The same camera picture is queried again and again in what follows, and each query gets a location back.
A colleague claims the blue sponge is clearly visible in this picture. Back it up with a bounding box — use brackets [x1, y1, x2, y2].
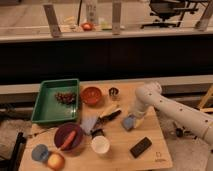
[122, 115, 135, 131]

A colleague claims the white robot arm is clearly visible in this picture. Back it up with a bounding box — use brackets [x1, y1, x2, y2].
[130, 82, 213, 171]

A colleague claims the black phone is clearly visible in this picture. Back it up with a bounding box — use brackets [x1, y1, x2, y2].
[130, 137, 152, 158]

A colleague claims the small metal cup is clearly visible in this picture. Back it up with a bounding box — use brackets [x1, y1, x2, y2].
[109, 87, 119, 100]

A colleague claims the white cup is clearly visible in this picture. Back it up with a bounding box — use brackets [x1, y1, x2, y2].
[91, 136, 110, 155]

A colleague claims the orange bowl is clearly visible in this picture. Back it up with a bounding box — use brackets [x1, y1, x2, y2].
[80, 87, 102, 106]

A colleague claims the bunch of dark grapes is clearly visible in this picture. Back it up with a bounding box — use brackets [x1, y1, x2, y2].
[55, 92, 76, 105]

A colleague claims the orange carrot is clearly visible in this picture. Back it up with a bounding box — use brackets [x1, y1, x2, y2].
[60, 130, 76, 150]

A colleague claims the purple plate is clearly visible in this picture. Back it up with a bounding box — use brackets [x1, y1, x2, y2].
[54, 123, 84, 151]

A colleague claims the green plastic tray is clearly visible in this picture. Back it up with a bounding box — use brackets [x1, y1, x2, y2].
[31, 79, 79, 124]

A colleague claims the red yellow apple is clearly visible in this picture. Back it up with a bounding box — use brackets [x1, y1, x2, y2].
[47, 153, 65, 170]

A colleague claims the red fruit on shelf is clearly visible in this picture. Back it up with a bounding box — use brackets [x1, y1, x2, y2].
[81, 22, 94, 31]

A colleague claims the blue cup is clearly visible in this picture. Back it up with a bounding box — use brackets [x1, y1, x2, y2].
[31, 144, 49, 163]

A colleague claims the black office chair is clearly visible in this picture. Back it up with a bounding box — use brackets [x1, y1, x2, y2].
[141, 0, 198, 28]

